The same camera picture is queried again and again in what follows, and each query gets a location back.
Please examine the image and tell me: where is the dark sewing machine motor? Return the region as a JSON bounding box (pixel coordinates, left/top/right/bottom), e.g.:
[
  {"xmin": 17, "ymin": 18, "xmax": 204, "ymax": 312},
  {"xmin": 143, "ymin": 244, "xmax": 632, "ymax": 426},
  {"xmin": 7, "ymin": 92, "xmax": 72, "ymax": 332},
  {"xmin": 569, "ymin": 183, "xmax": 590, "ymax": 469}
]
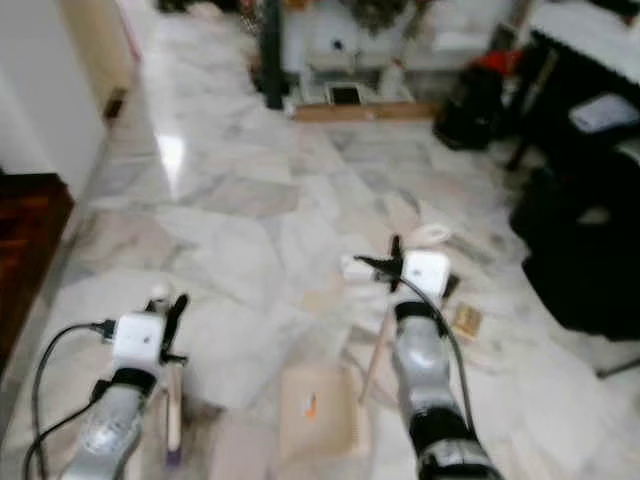
[{"xmin": 345, "ymin": 0, "xmax": 411, "ymax": 33}]

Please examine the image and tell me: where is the white framed black pedal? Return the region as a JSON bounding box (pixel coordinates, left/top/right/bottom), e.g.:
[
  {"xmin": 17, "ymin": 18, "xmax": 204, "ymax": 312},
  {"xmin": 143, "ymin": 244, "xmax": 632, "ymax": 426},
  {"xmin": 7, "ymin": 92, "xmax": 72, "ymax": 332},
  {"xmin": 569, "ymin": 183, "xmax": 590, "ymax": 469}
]
[{"xmin": 326, "ymin": 84, "xmax": 364, "ymax": 107}]

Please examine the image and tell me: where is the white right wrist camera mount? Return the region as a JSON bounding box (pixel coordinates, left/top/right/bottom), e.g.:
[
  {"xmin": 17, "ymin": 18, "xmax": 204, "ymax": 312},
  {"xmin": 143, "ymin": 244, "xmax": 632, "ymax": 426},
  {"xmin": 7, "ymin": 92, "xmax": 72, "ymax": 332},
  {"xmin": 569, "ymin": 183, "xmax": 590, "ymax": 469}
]
[{"xmin": 402, "ymin": 249, "xmax": 451, "ymax": 306}]

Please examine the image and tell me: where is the black metal stand leg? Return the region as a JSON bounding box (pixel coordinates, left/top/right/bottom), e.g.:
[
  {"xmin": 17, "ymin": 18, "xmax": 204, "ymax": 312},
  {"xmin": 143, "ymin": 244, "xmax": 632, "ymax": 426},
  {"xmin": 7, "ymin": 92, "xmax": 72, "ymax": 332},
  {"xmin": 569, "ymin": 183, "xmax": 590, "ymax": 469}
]
[{"xmin": 595, "ymin": 358, "xmax": 640, "ymax": 379}]

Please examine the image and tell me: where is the small white brown packet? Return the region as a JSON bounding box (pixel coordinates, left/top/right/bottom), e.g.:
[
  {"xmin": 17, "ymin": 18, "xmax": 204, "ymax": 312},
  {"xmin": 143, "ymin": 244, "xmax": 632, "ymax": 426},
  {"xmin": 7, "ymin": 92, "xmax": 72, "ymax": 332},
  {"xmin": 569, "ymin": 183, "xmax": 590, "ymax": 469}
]
[{"xmin": 451, "ymin": 303, "xmax": 483, "ymax": 338}]

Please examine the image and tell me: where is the black table with white cloth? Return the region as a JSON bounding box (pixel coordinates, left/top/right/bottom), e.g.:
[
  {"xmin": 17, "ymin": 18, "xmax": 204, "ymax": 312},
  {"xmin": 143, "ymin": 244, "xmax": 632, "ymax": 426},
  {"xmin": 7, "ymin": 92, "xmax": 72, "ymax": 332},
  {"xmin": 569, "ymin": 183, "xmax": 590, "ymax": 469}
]
[{"xmin": 505, "ymin": 0, "xmax": 640, "ymax": 176}]

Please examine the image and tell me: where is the black rolled mat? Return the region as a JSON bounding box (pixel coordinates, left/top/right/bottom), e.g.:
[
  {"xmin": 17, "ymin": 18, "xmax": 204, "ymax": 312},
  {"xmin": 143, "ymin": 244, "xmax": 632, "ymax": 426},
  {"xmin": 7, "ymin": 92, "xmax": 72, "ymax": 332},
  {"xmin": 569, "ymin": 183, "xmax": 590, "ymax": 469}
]
[{"xmin": 258, "ymin": 0, "xmax": 286, "ymax": 111}]

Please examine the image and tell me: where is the black fabric bag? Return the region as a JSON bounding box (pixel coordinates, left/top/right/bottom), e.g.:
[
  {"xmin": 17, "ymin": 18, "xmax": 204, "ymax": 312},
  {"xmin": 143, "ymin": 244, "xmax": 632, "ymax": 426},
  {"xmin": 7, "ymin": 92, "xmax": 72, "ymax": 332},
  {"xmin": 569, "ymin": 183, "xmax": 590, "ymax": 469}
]
[{"xmin": 520, "ymin": 225, "xmax": 640, "ymax": 343}]

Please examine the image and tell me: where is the white plastic jug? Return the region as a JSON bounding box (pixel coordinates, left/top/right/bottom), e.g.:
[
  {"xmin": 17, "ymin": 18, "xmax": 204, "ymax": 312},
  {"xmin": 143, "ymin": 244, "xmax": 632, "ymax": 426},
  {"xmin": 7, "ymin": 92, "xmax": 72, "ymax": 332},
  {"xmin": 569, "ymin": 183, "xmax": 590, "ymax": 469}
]
[{"xmin": 378, "ymin": 58, "xmax": 407, "ymax": 99}]

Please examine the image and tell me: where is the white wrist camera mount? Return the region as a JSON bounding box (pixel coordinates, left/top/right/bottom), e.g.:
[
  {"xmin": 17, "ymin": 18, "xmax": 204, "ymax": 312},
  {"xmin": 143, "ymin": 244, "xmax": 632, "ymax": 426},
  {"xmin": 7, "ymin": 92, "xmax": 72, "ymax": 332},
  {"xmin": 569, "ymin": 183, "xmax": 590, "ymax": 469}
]
[
  {"xmin": 112, "ymin": 312, "xmax": 167, "ymax": 373},
  {"xmin": 402, "ymin": 249, "xmax": 451, "ymax": 306}
]

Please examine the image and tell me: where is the wooden louvre door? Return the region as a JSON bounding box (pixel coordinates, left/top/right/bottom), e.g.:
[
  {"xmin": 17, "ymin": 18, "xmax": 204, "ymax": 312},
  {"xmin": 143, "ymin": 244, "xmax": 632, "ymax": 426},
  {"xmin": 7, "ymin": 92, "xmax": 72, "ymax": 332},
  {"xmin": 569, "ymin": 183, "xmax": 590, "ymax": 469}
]
[{"xmin": 57, "ymin": 0, "xmax": 139, "ymax": 121}]

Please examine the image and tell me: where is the red cloth bag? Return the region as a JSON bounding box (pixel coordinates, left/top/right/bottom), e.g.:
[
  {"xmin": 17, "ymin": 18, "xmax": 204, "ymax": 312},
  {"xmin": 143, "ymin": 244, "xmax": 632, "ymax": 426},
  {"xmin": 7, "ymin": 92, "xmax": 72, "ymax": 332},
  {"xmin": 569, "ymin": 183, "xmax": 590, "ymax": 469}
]
[{"xmin": 475, "ymin": 48, "xmax": 526, "ymax": 73}]

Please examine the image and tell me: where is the black canister vacuum cleaner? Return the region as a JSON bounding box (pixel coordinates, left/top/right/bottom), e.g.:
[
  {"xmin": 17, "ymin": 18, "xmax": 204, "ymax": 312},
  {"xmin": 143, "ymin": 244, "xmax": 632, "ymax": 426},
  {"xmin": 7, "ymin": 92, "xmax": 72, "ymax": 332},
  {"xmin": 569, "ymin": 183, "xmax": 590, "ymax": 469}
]
[{"xmin": 432, "ymin": 60, "xmax": 511, "ymax": 151}]

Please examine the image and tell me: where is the long brown cardboard box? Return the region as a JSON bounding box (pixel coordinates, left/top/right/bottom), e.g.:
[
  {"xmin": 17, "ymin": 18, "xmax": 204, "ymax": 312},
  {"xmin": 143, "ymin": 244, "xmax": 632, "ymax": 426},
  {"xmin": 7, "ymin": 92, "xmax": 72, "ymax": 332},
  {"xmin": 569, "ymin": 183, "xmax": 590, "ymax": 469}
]
[{"xmin": 292, "ymin": 101, "xmax": 441, "ymax": 124}]

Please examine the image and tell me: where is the white sewing machine table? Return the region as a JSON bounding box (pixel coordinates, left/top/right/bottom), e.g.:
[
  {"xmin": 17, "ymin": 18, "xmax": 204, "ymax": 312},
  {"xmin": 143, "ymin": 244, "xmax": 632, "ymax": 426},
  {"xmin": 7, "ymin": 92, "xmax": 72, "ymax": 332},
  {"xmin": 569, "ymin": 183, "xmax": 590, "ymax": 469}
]
[{"xmin": 280, "ymin": 0, "xmax": 461, "ymax": 101}]

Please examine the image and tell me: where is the small white carton box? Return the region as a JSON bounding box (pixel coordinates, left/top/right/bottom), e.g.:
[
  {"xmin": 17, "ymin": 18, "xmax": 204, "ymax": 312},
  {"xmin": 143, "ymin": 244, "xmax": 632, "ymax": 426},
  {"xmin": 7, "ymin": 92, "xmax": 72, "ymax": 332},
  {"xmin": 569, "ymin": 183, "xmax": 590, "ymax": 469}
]
[{"xmin": 340, "ymin": 253, "xmax": 378, "ymax": 284}]

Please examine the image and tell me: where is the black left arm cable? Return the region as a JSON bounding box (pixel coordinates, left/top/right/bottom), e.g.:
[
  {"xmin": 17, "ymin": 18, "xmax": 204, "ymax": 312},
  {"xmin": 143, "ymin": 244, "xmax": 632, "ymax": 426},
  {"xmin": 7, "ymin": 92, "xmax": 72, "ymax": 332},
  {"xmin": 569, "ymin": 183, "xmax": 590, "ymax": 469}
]
[{"xmin": 33, "ymin": 319, "xmax": 119, "ymax": 480}]

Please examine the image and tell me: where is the wooden handled broom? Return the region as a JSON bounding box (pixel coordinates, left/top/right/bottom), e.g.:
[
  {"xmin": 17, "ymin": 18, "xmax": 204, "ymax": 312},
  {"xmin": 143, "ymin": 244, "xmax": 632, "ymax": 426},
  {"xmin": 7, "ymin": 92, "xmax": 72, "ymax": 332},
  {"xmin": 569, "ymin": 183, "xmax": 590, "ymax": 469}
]
[{"xmin": 148, "ymin": 284, "xmax": 186, "ymax": 471}]

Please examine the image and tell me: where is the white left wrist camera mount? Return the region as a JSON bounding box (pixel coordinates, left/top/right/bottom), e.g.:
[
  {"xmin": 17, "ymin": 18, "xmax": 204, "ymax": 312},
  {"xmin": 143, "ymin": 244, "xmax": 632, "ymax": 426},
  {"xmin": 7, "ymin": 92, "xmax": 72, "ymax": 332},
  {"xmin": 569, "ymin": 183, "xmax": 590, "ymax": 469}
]
[{"xmin": 112, "ymin": 312, "xmax": 167, "ymax": 373}]

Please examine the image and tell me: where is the beige long handled dustpan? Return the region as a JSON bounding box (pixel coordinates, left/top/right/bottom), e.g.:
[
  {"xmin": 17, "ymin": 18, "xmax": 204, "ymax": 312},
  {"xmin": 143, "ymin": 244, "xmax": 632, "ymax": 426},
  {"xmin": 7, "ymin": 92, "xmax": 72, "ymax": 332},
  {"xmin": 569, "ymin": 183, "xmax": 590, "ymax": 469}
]
[{"xmin": 278, "ymin": 224, "xmax": 451, "ymax": 463}]

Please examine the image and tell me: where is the white grey padded bag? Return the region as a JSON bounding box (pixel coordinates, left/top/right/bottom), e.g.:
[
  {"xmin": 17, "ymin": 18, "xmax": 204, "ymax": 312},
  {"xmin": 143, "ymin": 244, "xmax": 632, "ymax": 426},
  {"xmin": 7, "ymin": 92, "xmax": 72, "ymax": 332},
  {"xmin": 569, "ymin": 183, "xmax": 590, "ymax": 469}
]
[{"xmin": 568, "ymin": 92, "xmax": 640, "ymax": 136}]

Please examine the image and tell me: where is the black box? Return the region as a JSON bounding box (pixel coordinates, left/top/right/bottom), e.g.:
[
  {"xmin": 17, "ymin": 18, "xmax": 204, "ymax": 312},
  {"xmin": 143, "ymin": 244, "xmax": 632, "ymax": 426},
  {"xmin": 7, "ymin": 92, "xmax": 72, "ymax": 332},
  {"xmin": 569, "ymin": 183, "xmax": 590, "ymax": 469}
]
[{"xmin": 155, "ymin": 0, "xmax": 241, "ymax": 16}]

